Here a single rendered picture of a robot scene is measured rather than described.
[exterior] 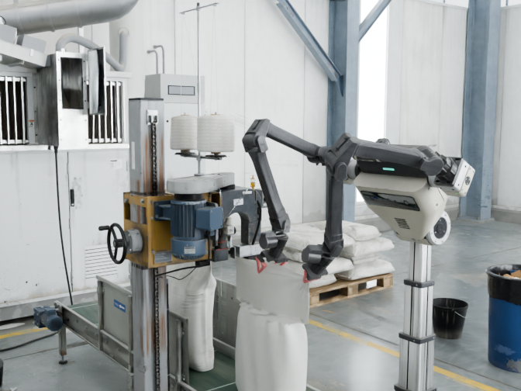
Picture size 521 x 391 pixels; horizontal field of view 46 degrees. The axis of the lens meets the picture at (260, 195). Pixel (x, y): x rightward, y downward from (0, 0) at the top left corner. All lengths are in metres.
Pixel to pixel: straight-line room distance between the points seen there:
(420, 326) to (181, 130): 1.40
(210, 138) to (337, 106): 6.29
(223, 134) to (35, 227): 3.04
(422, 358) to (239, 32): 5.69
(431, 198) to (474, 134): 8.71
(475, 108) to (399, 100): 1.79
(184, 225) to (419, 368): 1.25
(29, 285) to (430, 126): 7.15
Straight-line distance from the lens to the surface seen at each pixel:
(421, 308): 2.93
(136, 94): 6.04
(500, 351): 4.63
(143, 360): 2.93
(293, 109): 8.44
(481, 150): 11.24
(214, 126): 2.63
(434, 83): 10.67
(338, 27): 8.95
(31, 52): 5.01
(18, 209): 5.36
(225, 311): 3.68
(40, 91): 5.28
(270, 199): 2.61
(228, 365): 3.41
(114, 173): 5.62
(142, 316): 2.87
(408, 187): 2.61
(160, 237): 2.75
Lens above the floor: 1.65
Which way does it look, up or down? 7 degrees down
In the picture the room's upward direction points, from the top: straight up
